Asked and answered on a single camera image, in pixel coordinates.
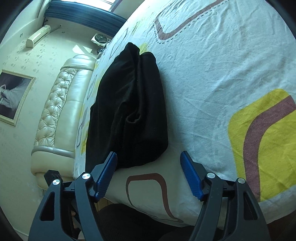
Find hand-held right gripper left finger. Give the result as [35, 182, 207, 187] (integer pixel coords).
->
[28, 152, 118, 241]

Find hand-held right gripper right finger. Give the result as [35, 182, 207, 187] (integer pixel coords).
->
[180, 151, 271, 241]

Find black pants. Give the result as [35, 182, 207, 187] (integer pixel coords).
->
[85, 42, 169, 168]

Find cream leather headboard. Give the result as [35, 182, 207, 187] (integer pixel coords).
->
[31, 54, 97, 186]

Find patterned white bedsheet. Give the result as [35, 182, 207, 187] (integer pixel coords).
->
[74, 0, 296, 226]

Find small white fan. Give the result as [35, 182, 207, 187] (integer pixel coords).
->
[91, 34, 110, 44]

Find dark blue curtain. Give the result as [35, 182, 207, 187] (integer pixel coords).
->
[44, 1, 127, 37]

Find framed wall picture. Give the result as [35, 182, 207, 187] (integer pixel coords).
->
[0, 69, 36, 127]

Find cream wall air conditioner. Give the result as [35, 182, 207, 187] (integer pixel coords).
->
[26, 25, 52, 48]

